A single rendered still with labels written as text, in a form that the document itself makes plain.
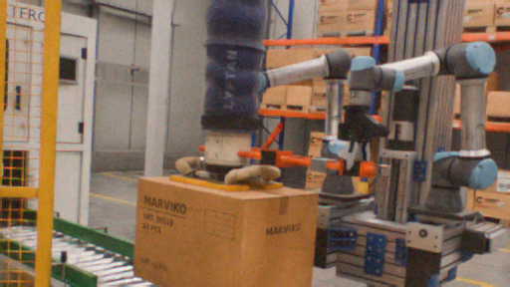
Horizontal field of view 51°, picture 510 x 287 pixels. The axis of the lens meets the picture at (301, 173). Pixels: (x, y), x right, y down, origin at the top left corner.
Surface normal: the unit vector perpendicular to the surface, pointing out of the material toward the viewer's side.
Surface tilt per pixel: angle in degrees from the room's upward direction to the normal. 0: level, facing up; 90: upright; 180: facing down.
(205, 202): 90
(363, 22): 90
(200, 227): 90
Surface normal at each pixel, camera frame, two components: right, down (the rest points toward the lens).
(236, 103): 0.27, -0.10
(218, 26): -0.47, 0.22
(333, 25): -0.56, 0.03
